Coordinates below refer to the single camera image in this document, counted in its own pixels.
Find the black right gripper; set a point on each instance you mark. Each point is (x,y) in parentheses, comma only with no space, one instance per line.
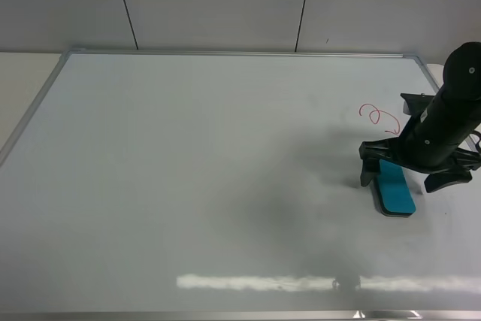
(429,144)

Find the teal whiteboard eraser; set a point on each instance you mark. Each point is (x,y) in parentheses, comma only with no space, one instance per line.
(392,192)

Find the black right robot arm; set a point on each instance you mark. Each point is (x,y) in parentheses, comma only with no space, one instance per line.
(461,76)

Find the red marker scribble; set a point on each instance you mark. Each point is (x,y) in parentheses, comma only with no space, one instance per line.
(379,117)

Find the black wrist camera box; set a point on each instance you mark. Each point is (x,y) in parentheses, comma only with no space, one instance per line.
(415,103)

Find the white whiteboard with aluminium frame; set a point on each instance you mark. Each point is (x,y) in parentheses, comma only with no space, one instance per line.
(224,186)

